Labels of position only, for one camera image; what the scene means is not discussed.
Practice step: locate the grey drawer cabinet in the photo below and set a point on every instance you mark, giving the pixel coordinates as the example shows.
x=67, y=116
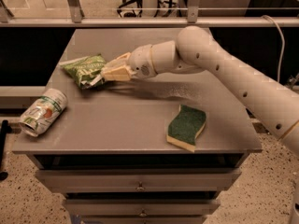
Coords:
x=123, y=126

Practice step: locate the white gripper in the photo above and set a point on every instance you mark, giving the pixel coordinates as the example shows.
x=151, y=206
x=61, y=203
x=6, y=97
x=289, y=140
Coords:
x=140, y=61

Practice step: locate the black office chair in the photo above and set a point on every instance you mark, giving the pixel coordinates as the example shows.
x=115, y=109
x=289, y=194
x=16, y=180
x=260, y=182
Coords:
x=146, y=8

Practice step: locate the metal window railing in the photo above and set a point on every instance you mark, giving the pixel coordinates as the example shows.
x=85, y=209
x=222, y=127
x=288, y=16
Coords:
x=103, y=13

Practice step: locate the drawer with knob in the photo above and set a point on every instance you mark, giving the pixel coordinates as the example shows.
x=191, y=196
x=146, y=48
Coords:
x=84, y=181
x=141, y=208

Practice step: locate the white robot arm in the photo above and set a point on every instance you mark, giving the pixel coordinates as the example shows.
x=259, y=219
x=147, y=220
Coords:
x=195, y=50

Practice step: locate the green yellow sponge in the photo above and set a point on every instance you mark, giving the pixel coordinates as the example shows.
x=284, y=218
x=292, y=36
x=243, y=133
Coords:
x=185, y=127

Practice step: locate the white green 7up can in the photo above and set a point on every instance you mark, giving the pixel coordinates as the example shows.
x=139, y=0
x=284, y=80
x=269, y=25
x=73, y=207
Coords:
x=43, y=112

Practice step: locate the green jalapeno chip bag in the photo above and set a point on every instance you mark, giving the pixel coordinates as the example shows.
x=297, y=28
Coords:
x=86, y=71

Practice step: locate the upper drawer with knob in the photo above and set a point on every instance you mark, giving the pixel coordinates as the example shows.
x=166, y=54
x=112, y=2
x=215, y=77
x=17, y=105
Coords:
x=84, y=181

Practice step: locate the lower drawer with knob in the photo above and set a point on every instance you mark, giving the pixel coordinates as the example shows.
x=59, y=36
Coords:
x=141, y=208

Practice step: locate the black stand on floor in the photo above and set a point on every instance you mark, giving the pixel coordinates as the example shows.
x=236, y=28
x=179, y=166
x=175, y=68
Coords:
x=4, y=130

